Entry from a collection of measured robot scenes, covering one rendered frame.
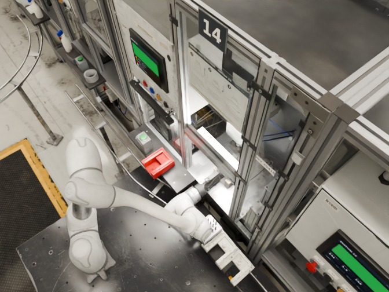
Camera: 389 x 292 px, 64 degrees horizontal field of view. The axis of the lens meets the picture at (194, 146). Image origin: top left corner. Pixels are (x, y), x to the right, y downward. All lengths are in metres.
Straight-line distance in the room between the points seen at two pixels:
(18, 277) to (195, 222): 1.77
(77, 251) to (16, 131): 2.11
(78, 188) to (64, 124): 2.27
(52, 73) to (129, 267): 2.70
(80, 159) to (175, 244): 0.89
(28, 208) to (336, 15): 2.76
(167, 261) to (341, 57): 1.46
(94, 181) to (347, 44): 0.99
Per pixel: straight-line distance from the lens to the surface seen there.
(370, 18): 1.10
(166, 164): 1.86
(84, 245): 1.79
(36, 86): 4.00
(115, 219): 2.08
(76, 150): 1.38
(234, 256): 1.75
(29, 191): 3.21
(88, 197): 1.29
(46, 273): 2.12
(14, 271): 2.99
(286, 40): 0.94
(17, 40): 4.74
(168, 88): 1.40
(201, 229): 1.56
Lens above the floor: 2.58
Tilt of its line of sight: 57 degrees down
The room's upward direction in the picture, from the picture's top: 2 degrees counter-clockwise
